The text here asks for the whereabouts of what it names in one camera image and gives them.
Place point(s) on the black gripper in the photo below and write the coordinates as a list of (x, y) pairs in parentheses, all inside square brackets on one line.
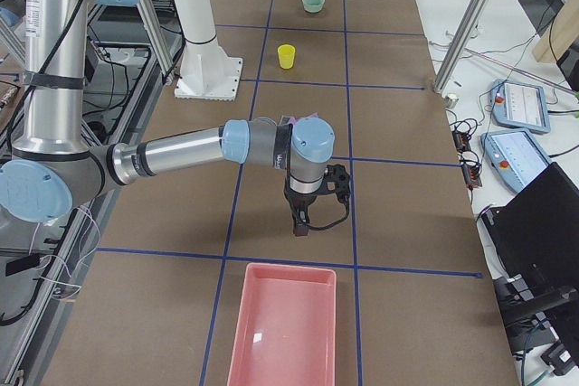
[(302, 202)]

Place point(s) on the purple microfiber cloth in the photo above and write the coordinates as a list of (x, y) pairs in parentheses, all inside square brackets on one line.
[(293, 120)]

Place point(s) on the yellow plastic cup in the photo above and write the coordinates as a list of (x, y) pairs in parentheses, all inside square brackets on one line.
[(286, 56)]

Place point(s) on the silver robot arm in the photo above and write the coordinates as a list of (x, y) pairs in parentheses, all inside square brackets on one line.
[(51, 171)]

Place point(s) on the pink plastic bin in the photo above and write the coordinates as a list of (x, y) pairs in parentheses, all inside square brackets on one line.
[(286, 328)]

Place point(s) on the lower teach pendant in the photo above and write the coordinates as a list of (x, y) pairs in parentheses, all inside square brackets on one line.
[(516, 155)]

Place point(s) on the teach pendant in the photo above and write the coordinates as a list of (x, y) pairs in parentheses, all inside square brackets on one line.
[(515, 104), (516, 155)]

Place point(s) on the mint green bowl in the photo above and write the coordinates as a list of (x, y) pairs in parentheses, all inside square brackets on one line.
[(313, 6)]

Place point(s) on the black laptop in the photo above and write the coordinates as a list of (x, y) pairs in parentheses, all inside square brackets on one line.
[(536, 233)]

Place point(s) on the upper teach pendant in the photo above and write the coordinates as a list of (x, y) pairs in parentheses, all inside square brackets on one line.
[(515, 104)]

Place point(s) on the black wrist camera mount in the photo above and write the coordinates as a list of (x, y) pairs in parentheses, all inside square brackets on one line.
[(336, 180)]

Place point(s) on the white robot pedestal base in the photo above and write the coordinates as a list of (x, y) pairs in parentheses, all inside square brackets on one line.
[(206, 71)]

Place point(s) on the aluminium frame post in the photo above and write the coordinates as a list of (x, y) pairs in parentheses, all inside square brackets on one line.
[(458, 43)]

